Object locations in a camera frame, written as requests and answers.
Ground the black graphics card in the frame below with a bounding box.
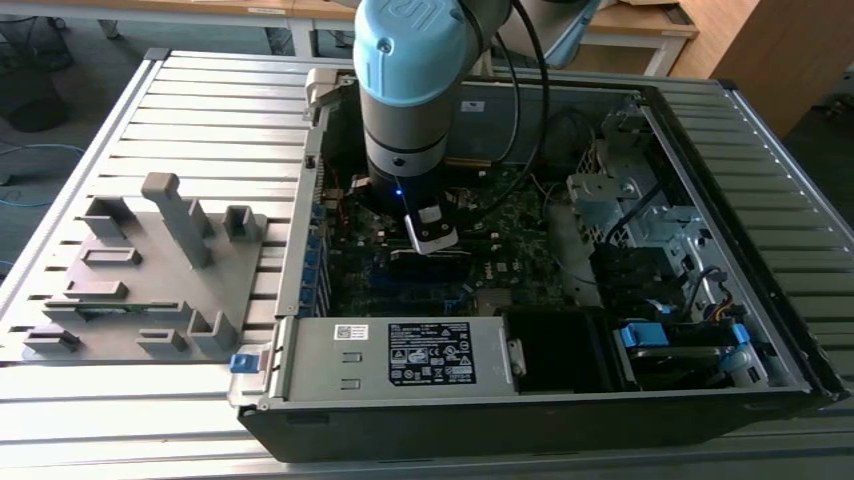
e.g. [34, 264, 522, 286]
[390, 248, 478, 294]

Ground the green Dell motherboard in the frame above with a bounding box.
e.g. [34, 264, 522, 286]
[319, 158, 583, 319]

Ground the grey case release latch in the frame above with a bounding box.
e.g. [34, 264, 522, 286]
[303, 68, 359, 109]

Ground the silver chipset heat sink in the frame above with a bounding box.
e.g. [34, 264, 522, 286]
[478, 287, 515, 313]

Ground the silver metal drive cage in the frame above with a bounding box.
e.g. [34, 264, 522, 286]
[566, 110, 719, 266]

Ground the grey power supply unit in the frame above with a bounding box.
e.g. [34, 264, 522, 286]
[264, 315, 529, 401]

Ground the grey parts rack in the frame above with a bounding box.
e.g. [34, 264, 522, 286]
[23, 172, 272, 362]

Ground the green RAM stick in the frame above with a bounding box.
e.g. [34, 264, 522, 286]
[74, 301, 182, 317]

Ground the blue disk carrier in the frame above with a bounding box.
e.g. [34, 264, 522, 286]
[618, 322, 670, 349]

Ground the black PC case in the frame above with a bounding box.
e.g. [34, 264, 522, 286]
[236, 67, 853, 465]

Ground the wooden top white desk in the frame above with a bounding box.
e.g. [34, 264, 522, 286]
[0, 0, 701, 77]

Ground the black round bin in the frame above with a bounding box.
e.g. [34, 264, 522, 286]
[4, 82, 72, 134]

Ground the dark hard disk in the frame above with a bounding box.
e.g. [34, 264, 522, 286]
[629, 347, 726, 391]

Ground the wooden cabinet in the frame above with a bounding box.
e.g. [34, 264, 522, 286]
[670, 0, 854, 140]

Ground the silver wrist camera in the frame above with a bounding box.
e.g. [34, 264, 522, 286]
[402, 203, 462, 257]

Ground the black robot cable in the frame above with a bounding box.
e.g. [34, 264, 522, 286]
[466, 0, 555, 211]
[457, 0, 522, 169]

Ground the black wire basket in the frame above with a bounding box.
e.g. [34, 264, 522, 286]
[0, 14, 75, 76]

